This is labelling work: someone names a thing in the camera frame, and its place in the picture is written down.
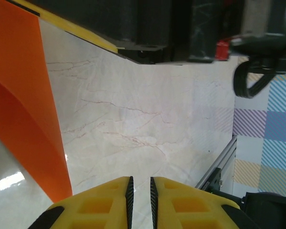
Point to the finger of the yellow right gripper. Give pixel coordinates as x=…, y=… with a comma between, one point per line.
x=97, y=21

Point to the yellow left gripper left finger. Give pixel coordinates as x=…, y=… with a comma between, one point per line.
x=93, y=210

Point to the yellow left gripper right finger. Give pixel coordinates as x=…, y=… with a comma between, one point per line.
x=193, y=212

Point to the orange cloth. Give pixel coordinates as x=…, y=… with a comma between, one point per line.
x=19, y=95

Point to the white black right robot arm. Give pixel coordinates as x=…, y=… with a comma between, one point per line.
x=269, y=212

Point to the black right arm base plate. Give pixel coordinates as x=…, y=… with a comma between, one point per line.
x=217, y=179

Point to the long aluminium base rail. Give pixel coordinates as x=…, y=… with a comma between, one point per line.
x=225, y=158

